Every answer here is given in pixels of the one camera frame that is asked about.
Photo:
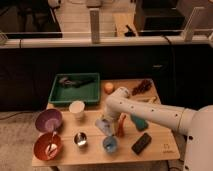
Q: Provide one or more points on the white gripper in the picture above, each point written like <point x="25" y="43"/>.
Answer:
<point x="109" y="119"/>

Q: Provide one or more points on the light blue towel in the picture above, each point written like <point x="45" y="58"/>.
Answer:
<point x="104" y="126"/>

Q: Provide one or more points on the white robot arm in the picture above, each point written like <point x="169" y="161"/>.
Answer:
<point x="197" y="125"/>

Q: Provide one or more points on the blue plastic cup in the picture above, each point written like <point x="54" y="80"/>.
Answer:
<point x="110" y="144"/>

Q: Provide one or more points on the small metal cup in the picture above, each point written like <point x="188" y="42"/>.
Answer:
<point x="80" y="139"/>

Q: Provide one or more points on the teal sponge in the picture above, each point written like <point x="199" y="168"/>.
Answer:
<point x="140" y="124"/>

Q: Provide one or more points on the wooden table board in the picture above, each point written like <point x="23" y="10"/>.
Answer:
<point x="162" y="146"/>

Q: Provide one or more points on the black rectangular block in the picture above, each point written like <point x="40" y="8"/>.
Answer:
<point x="141" y="143"/>

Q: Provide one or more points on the banana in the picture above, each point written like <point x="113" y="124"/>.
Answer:
<point x="148" y="99"/>

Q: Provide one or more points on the purple grapes bunch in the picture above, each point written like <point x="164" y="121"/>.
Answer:
<point x="144" y="86"/>

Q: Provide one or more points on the green plastic tray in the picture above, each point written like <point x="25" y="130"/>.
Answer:
<point x="63" y="96"/>

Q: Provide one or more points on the dark tool in tray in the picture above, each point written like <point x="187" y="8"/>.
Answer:
<point x="66" y="82"/>

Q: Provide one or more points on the purple bowl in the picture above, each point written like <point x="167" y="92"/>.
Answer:
<point x="48" y="120"/>

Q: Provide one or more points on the white spoon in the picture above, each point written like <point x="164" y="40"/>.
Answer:
<point x="51" y="142"/>

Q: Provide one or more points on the red bowl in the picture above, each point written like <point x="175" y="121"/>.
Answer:
<point x="42" y="144"/>

